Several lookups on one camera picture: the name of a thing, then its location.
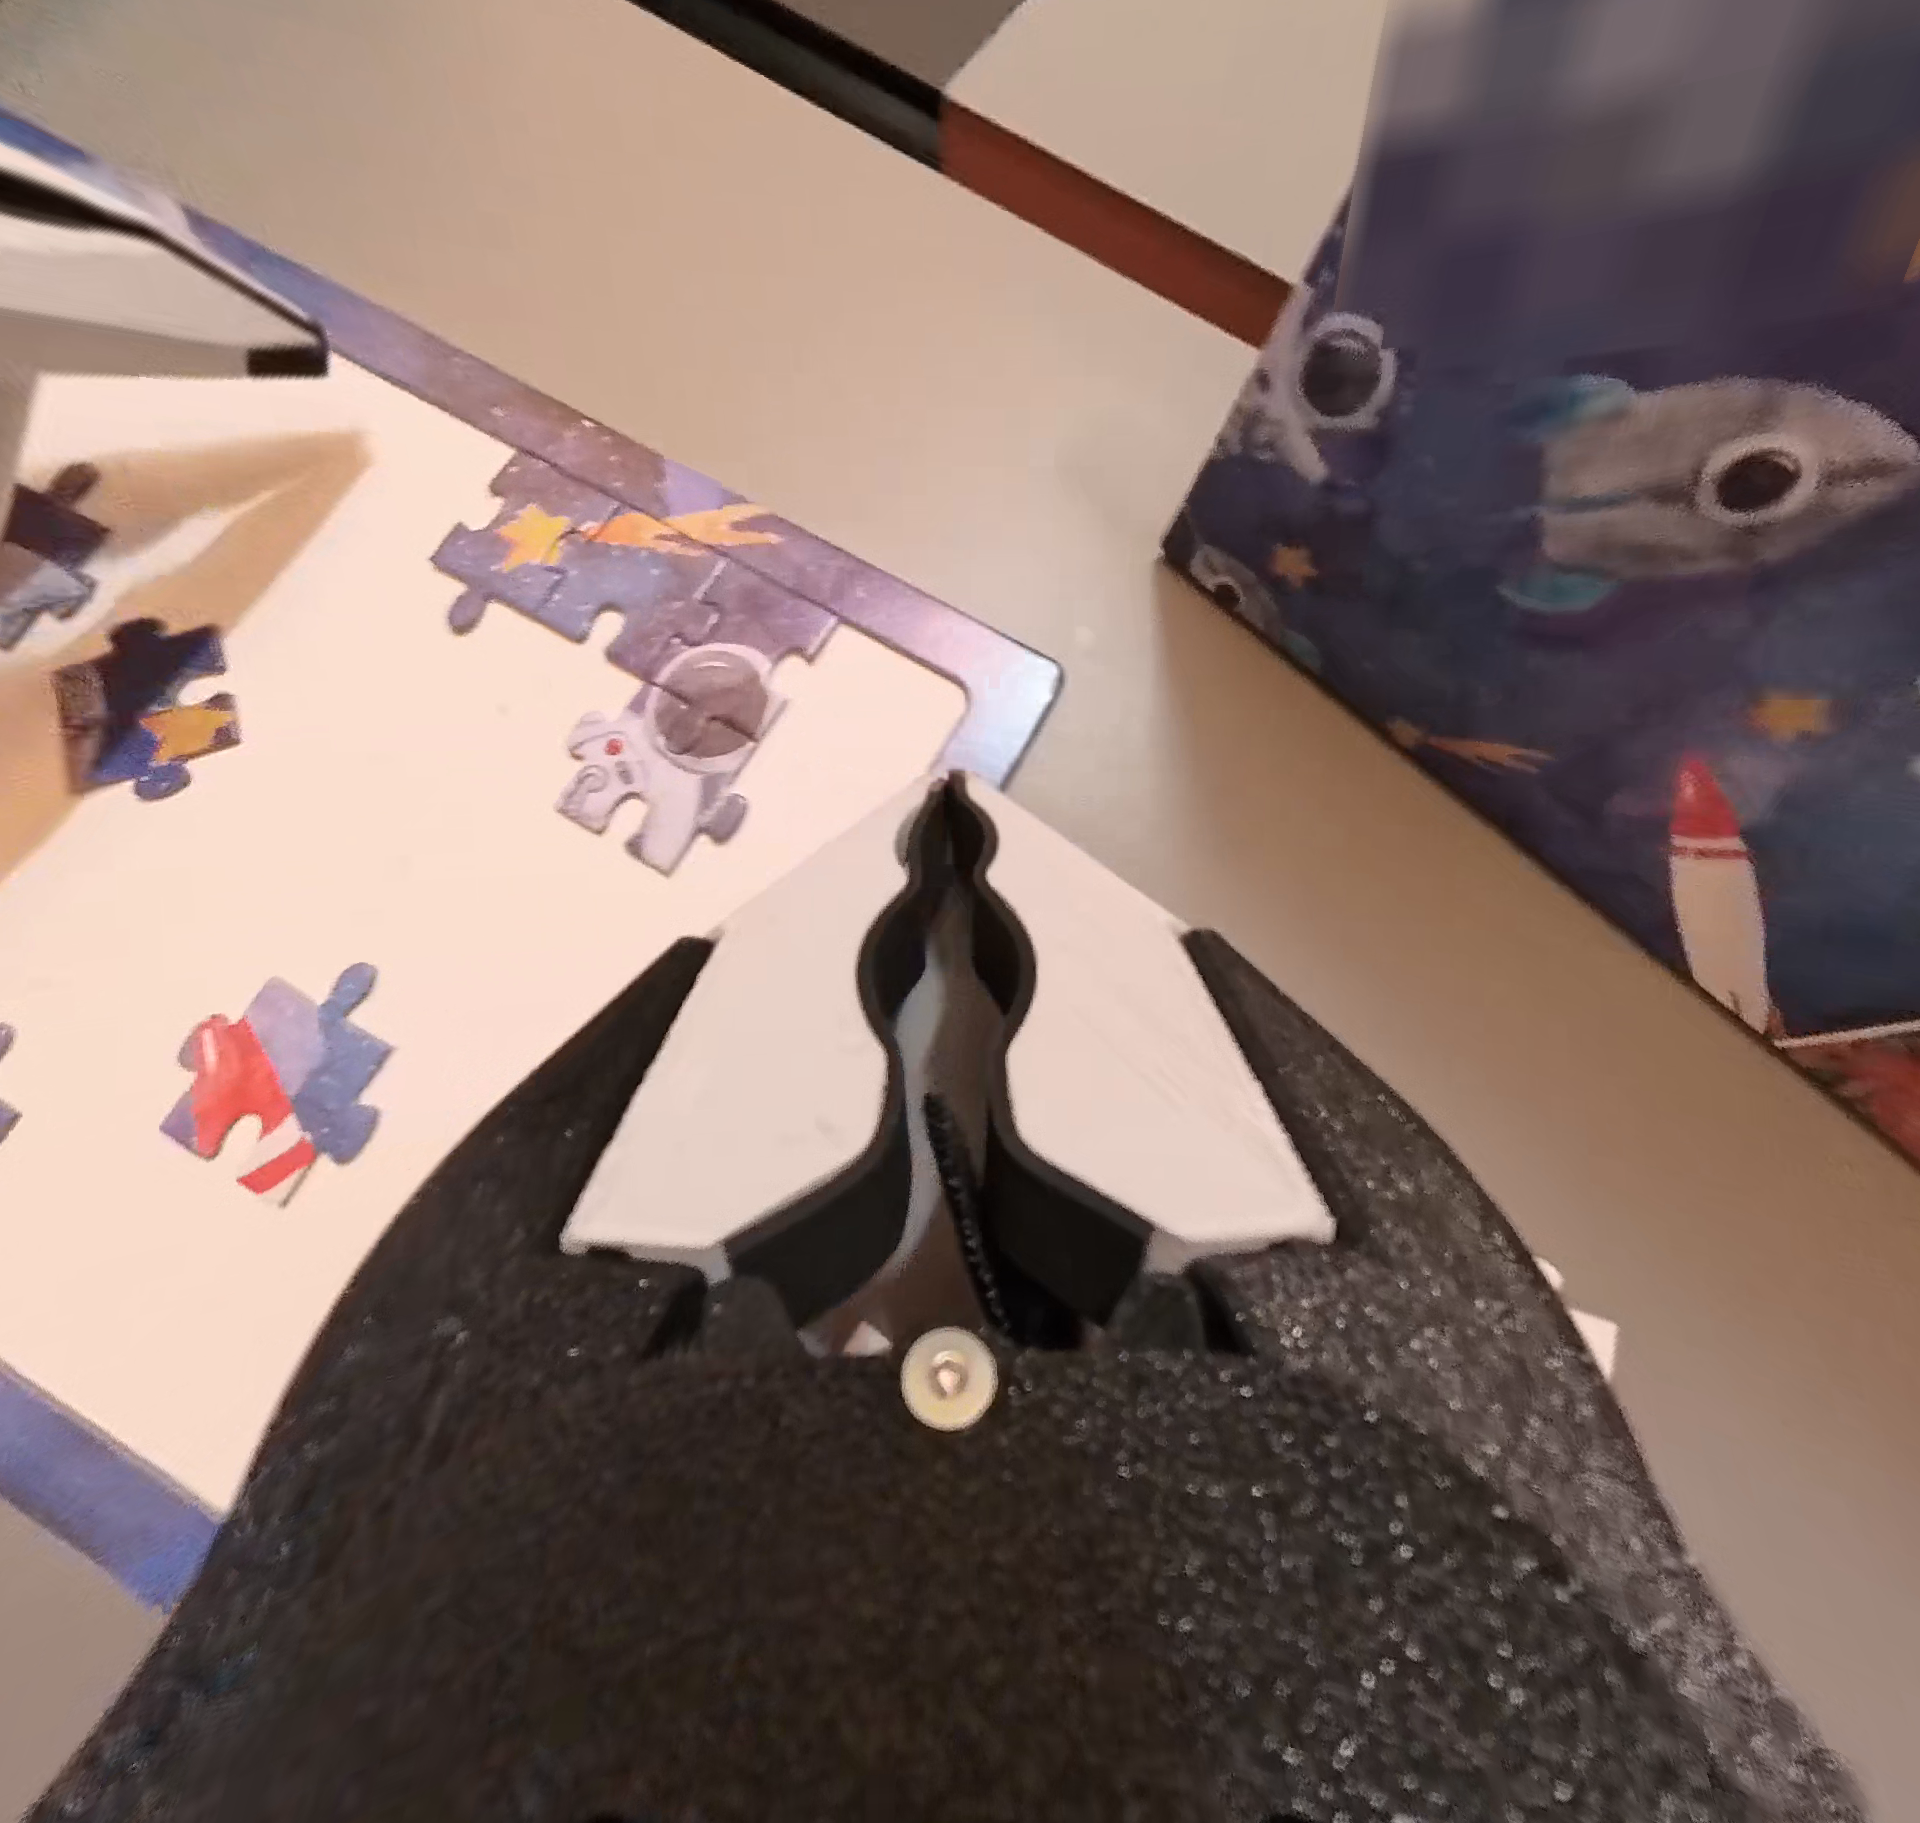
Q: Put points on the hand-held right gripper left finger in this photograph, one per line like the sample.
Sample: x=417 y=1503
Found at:
x=735 y=1103

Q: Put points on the purple grey banded puzzle piece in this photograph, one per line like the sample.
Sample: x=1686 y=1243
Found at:
x=39 y=579

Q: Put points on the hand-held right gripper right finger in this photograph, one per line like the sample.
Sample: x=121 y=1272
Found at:
x=1169 y=1091

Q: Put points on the astronaut helmet puzzle piece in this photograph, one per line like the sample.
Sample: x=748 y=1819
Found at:
x=721 y=690

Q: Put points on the blue space puzzle tray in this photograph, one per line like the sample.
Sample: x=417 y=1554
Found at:
x=452 y=954

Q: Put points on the pile of puzzle pieces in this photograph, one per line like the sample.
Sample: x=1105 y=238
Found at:
x=1584 y=1322

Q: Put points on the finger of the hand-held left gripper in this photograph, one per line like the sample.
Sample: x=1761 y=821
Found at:
x=133 y=292
x=75 y=206

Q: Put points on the orange comet puzzle piece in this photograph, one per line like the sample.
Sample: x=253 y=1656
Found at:
x=568 y=546

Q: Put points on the small grey robot puzzle piece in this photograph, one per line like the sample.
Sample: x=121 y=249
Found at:
x=638 y=795

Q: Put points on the illustrated puzzle box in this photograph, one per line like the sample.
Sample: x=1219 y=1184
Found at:
x=1498 y=654

